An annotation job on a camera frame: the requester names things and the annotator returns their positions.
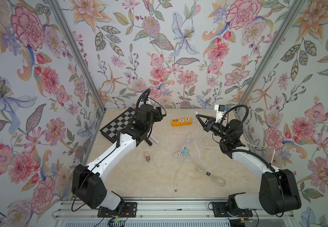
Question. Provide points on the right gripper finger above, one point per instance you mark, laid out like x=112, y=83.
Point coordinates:
x=211, y=119
x=204, y=122

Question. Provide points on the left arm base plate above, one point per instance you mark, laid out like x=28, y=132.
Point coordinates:
x=124, y=209

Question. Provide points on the black white checkerboard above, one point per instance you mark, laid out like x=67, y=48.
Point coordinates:
x=110, y=130

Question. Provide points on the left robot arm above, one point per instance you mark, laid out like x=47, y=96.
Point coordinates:
x=88, y=181

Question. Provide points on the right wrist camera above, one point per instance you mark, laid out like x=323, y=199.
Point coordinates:
x=220, y=110

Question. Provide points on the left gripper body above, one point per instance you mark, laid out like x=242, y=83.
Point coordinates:
x=156, y=115

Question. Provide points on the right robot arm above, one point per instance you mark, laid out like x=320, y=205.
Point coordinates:
x=278, y=191

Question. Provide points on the teal USB charger plug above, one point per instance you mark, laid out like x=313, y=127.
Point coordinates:
x=185, y=152

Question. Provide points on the aluminium front rail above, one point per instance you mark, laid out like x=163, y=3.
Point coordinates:
x=166, y=212

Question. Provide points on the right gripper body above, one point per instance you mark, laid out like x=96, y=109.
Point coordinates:
x=208, y=125

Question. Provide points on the orange power strip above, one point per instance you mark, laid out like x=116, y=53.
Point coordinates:
x=181, y=122

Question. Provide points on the black electric toothbrush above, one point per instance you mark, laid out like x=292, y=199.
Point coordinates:
x=148, y=142

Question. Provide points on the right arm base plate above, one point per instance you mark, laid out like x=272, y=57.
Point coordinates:
x=223, y=209

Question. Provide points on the white pink electric toothbrush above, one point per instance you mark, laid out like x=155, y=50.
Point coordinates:
x=154, y=139

